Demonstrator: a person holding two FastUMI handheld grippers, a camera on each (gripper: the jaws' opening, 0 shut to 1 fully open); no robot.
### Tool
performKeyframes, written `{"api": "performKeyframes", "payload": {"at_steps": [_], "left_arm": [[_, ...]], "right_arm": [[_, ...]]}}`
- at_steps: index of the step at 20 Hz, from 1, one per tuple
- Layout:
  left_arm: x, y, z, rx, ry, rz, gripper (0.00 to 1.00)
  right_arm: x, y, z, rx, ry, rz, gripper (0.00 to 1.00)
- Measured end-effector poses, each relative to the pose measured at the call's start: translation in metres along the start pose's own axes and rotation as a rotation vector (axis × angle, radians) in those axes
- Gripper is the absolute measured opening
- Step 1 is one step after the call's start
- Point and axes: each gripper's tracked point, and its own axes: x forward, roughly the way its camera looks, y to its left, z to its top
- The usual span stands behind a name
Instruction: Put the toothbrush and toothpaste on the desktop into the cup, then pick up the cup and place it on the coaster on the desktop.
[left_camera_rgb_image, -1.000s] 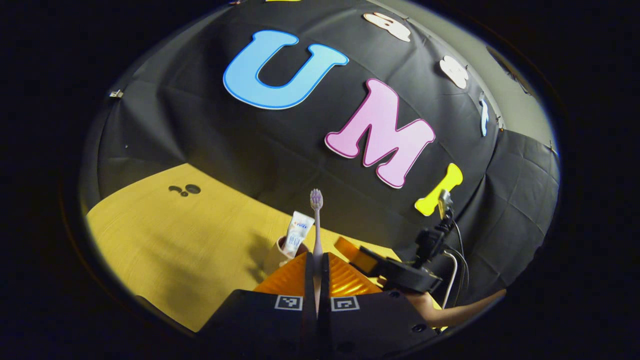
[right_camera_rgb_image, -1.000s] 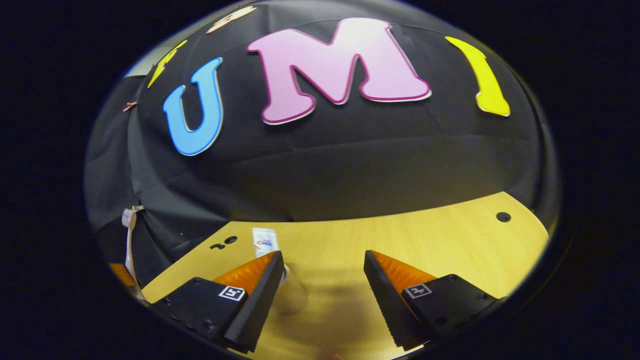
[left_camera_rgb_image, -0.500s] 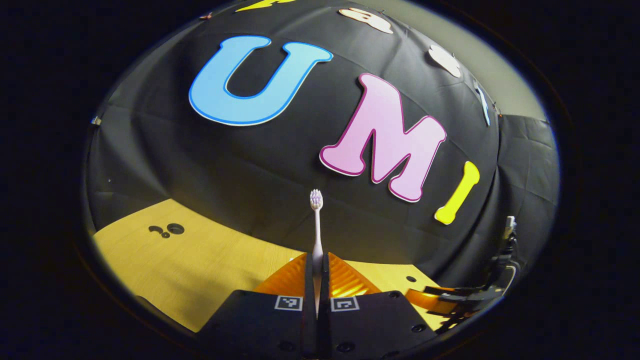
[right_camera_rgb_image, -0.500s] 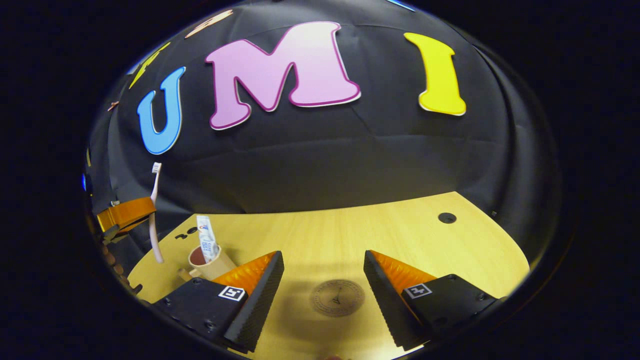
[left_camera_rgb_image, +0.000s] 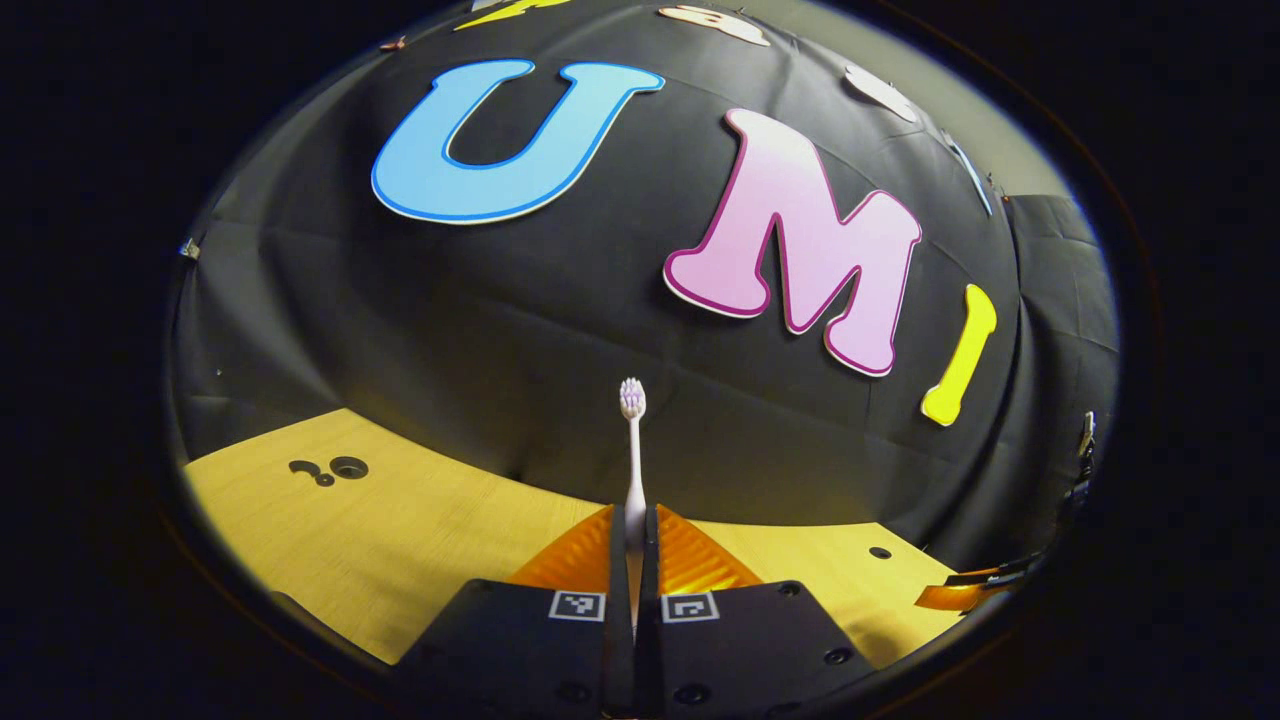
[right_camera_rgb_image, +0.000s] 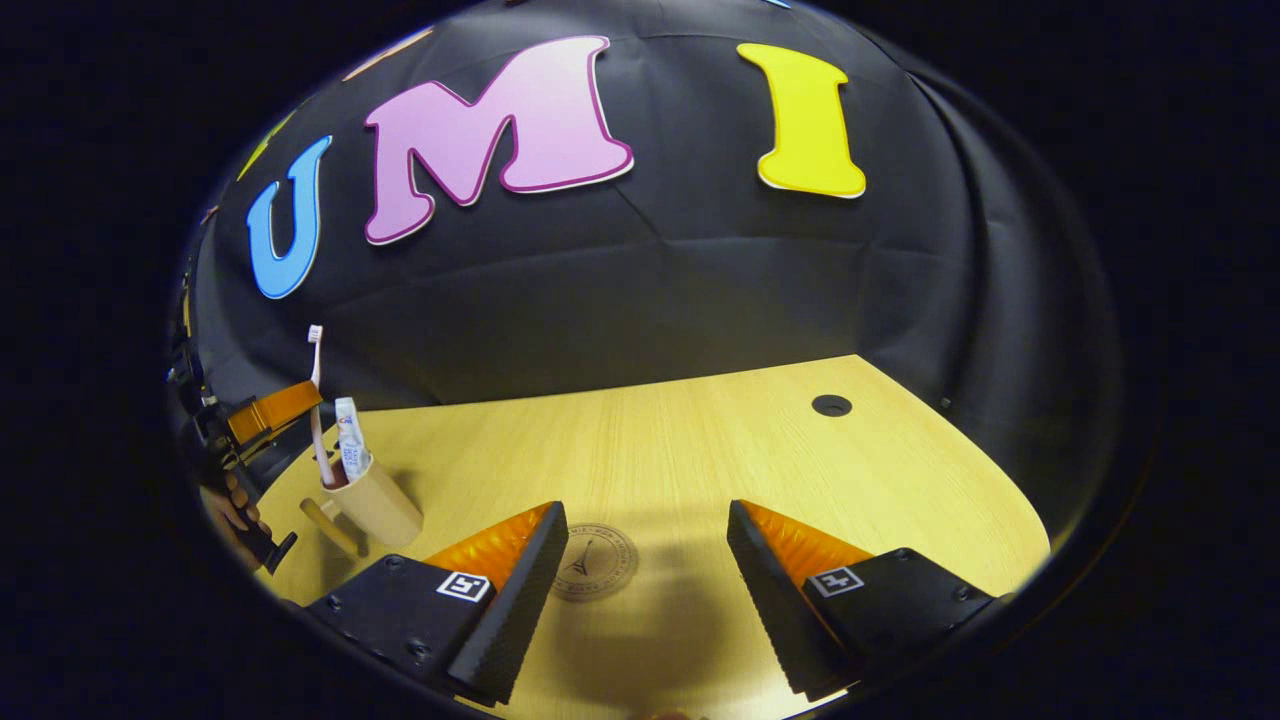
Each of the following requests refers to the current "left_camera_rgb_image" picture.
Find pale pink toothbrush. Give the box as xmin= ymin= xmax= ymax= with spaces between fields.
xmin=618 ymin=377 xmax=649 ymax=641

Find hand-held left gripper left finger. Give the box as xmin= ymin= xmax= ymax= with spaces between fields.
xmin=395 ymin=503 xmax=638 ymax=720

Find black backdrop cloth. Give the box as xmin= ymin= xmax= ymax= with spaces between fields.
xmin=170 ymin=0 xmax=1121 ymax=576

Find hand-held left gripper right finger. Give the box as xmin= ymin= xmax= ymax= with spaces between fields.
xmin=637 ymin=503 xmax=876 ymax=720

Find wooden desktop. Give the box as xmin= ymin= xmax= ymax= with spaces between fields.
xmin=183 ymin=407 xmax=966 ymax=669

